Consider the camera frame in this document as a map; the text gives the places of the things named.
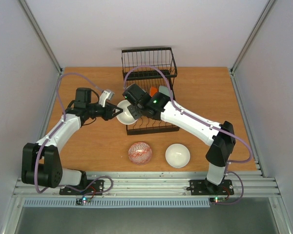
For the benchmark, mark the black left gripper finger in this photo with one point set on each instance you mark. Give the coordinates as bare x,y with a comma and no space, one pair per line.
114,108
112,115

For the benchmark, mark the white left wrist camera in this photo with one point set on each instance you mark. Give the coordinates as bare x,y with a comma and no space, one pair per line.
105,96

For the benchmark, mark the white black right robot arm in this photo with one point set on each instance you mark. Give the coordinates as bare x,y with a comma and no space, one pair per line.
162,107

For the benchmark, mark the aluminium rail frame front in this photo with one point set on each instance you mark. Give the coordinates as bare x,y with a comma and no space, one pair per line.
174,184

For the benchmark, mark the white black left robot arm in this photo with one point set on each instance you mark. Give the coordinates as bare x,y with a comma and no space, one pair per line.
41,163

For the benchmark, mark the plain mint green bowl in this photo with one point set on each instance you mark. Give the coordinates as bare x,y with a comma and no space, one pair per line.
164,90

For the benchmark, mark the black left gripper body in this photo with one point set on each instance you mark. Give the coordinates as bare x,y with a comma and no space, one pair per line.
108,113

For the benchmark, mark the black wire dish rack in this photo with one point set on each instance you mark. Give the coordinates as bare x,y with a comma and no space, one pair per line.
163,59

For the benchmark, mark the green circuit board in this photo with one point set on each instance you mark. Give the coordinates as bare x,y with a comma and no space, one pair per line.
217,199
84,200

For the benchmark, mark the beige floral bowl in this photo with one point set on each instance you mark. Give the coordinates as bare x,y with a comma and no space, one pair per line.
125,116

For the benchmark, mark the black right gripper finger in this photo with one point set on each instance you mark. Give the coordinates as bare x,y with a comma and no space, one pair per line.
132,108
134,113

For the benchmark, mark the orange bowl white inside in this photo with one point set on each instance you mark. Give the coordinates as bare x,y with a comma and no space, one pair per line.
153,91

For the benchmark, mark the grey slotted cable duct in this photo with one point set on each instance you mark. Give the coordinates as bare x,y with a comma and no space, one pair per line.
104,203

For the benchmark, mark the red white patterned bowl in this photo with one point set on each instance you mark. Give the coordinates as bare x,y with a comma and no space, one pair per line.
140,153

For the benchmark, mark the right green circuit board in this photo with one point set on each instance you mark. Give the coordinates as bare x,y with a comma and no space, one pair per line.
217,199

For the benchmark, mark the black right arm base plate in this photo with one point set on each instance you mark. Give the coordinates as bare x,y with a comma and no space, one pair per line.
197,187

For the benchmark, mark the left green circuit board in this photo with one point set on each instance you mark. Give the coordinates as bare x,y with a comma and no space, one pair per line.
84,200

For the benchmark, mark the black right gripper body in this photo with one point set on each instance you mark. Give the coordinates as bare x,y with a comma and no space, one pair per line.
134,111

